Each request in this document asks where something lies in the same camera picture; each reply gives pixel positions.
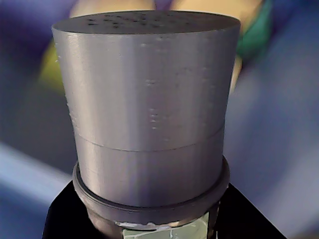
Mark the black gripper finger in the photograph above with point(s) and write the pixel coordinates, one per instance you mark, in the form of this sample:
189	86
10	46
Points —
67	219
236	219

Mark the gray cylindrical salt shaker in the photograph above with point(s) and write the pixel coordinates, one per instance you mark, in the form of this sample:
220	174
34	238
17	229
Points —
149	99

